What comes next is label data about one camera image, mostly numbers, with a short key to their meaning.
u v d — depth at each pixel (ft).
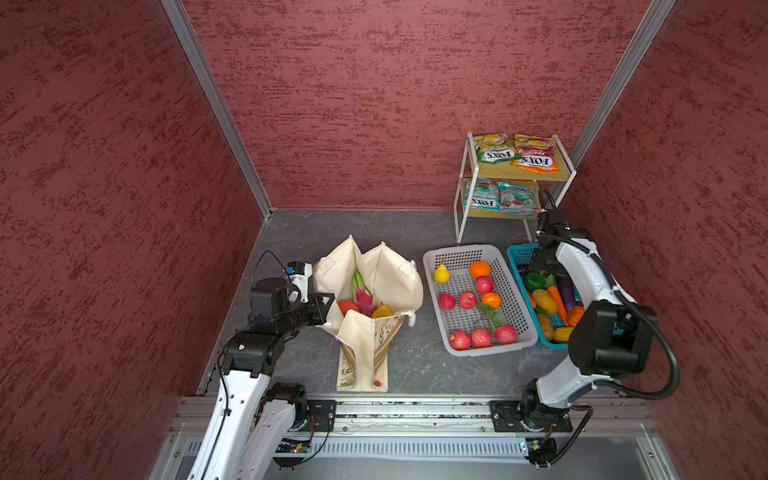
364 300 2.80
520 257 3.29
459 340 2.66
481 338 2.67
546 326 2.73
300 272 2.08
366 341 2.27
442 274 3.20
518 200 3.23
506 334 2.73
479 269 3.18
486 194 3.31
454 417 2.48
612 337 1.50
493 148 2.94
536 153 2.87
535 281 3.11
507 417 2.42
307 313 2.05
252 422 1.50
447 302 2.95
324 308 2.29
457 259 3.24
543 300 2.95
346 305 2.69
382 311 2.72
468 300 2.99
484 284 3.09
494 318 2.91
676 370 1.24
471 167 2.77
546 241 2.10
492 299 2.94
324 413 2.42
